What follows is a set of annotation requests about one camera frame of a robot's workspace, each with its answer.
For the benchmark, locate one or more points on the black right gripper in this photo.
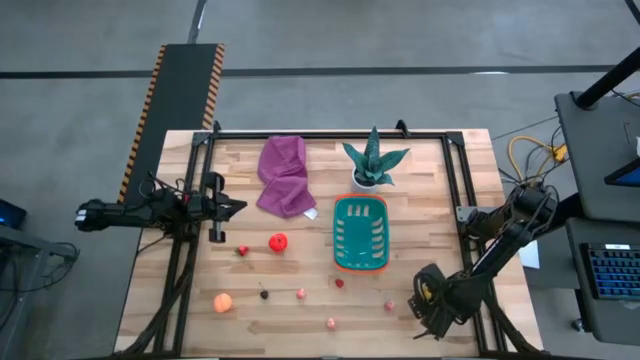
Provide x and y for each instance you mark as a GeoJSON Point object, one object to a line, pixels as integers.
{"type": "Point", "coordinates": [445, 300]}

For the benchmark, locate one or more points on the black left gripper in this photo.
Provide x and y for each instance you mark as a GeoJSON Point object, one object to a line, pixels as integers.
{"type": "Point", "coordinates": [216, 207]}

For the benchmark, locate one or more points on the small pink fruit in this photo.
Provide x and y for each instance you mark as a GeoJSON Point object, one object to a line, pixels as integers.
{"type": "Point", "coordinates": [330, 323]}
{"type": "Point", "coordinates": [300, 294]}
{"type": "Point", "coordinates": [389, 305]}

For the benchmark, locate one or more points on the small red strawberry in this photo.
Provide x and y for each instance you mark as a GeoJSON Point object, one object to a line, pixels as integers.
{"type": "Point", "coordinates": [243, 250]}

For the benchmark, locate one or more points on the red tomato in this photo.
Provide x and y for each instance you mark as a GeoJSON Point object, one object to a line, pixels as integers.
{"type": "Point", "coordinates": [278, 243]}

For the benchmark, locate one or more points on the small red raspberry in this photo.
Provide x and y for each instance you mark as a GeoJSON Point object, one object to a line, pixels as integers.
{"type": "Point", "coordinates": [339, 283]}

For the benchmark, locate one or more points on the dark cherry with stem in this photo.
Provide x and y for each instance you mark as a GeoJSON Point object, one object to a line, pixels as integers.
{"type": "Point", "coordinates": [264, 294]}

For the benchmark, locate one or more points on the orange peach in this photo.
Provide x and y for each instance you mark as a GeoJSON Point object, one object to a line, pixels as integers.
{"type": "Point", "coordinates": [222, 303]}

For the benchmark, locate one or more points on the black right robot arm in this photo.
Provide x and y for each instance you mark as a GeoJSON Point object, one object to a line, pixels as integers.
{"type": "Point", "coordinates": [500, 250]}

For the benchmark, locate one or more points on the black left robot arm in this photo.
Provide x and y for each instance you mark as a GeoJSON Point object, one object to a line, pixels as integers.
{"type": "Point", "coordinates": [125, 212]}

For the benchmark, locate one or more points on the purple cloth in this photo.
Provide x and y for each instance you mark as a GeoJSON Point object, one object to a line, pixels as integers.
{"type": "Point", "coordinates": [285, 175]}

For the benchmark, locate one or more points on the white cloth tag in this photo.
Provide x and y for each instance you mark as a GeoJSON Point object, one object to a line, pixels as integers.
{"type": "Point", "coordinates": [310, 214]}

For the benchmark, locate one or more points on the grey mounting plate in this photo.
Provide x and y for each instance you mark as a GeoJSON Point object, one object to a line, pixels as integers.
{"type": "Point", "coordinates": [462, 214]}

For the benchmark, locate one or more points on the white paper sheet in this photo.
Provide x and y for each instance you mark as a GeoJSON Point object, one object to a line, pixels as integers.
{"type": "Point", "coordinates": [531, 256]}

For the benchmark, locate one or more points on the black ramp hazard stripes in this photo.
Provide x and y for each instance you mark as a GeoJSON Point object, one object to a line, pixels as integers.
{"type": "Point", "coordinates": [180, 100]}

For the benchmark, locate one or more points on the white plant pot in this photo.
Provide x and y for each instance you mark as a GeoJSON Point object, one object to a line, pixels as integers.
{"type": "Point", "coordinates": [356, 184]}

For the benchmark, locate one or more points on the green snake plant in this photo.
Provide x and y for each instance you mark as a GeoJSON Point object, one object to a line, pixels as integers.
{"type": "Point", "coordinates": [372, 160]}

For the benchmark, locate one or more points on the black caster wheel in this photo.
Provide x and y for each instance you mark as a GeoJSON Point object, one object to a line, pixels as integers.
{"type": "Point", "coordinates": [578, 325]}

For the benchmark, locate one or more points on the grey desk top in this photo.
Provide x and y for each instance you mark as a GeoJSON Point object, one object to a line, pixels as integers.
{"type": "Point", "coordinates": [610, 320]}
{"type": "Point", "coordinates": [595, 160]}

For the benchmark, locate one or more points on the backlit keyboard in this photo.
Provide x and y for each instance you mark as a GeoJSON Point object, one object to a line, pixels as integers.
{"type": "Point", "coordinates": [615, 272]}

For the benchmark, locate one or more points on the grey metal stand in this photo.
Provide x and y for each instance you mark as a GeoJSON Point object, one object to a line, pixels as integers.
{"type": "Point", "coordinates": [30, 241]}

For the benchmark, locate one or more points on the black device blue light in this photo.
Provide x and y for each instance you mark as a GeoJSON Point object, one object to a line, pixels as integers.
{"type": "Point", "coordinates": [10, 215]}

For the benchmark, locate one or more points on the blue screen tablet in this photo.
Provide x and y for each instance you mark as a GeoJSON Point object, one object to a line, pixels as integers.
{"type": "Point", "coordinates": [627, 175]}

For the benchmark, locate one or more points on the black pole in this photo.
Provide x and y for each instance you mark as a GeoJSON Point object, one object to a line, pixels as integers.
{"type": "Point", "coordinates": [607, 77]}

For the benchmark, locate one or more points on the black frame clamp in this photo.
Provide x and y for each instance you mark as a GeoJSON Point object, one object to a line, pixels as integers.
{"type": "Point", "coordinates": [401, 126]}
{"type": "Point", "coordinates": [216, 126]}

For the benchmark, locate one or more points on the black aluminium table frame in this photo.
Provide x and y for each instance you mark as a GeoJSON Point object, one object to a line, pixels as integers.
{"type": "Point", "coordinates": [325, 135]}

